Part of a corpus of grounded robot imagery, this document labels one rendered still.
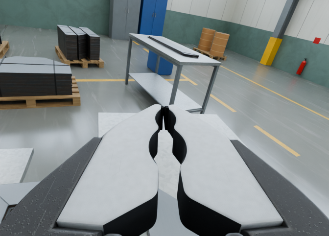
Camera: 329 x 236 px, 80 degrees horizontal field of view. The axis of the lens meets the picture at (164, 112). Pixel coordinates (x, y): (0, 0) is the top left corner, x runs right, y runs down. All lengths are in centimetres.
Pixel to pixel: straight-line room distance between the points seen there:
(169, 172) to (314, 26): 904
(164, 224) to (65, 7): 822
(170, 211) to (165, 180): 12
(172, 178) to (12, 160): 80
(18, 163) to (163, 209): 80
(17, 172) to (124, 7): 747
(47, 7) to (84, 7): 118
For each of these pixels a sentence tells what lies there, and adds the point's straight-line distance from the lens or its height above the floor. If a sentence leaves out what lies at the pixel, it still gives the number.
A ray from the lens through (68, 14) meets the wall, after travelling 849.
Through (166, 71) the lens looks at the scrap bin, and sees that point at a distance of 489.
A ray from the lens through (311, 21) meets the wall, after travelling 954.
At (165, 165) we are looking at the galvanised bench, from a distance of 68.
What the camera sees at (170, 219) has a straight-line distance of 53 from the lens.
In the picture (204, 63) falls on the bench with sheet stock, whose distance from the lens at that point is 268.
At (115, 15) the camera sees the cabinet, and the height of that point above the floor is 81.
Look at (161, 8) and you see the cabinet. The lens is 873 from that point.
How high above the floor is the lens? 151
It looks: 28 degrees down
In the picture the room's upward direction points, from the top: 12 degrees clockwise
